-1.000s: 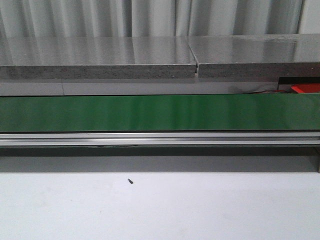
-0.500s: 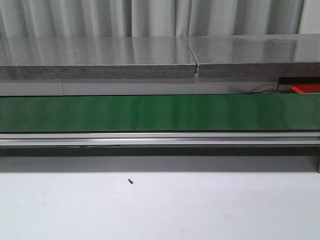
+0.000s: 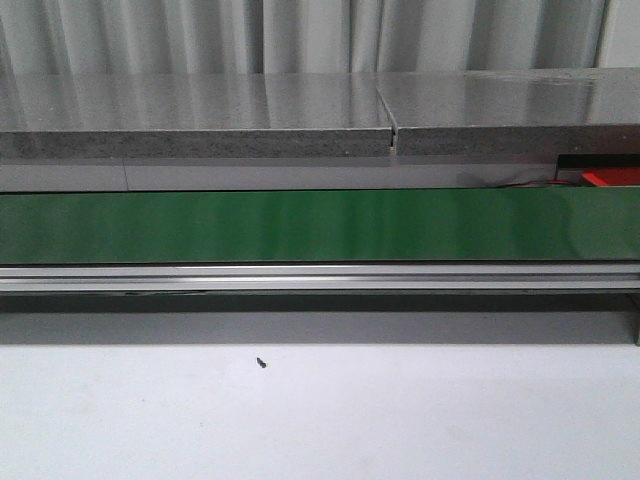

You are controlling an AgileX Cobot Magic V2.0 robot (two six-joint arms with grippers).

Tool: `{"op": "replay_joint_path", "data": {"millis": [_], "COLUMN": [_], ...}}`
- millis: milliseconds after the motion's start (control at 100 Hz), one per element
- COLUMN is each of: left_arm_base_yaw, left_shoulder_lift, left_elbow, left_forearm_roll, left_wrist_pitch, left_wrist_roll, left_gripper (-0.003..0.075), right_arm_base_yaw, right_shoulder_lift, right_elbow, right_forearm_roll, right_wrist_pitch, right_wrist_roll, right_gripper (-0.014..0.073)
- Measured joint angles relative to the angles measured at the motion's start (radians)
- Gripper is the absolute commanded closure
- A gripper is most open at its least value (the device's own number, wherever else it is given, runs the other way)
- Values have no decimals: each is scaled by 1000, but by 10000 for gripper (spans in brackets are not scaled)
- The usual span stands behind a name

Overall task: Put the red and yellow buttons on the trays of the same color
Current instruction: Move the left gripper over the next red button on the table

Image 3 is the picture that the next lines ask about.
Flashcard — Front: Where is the green conveyor belt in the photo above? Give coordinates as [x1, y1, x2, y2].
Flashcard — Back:
[1, 187, 639, 264]

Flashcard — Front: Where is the grey stone slab left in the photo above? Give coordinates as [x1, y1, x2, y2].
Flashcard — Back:
[1, 74, 393, 159]

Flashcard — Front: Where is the grey stone slab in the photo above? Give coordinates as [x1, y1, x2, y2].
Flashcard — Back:
[1, 74, 393, 159]
[376, 68, 639, 156]

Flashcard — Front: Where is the red plate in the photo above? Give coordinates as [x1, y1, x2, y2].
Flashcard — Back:
[581, 167, 640, 187]

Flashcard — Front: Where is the grey stone slab right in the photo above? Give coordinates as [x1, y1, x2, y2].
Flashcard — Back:
[376, 68, 639, 156]

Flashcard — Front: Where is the grey rear conveyor panel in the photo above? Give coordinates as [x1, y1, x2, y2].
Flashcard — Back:
[1, 154, 557, 192]

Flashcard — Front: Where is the grey pleated curtain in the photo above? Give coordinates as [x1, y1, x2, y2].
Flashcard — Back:
[1, 1, 609, 74]

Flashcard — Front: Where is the aluminium conveyor side rail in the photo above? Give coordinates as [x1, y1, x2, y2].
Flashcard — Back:
[1, 261, 639, 294]

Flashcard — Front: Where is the red cable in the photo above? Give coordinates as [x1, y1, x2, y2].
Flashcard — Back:
[494, 178, 581, 190]

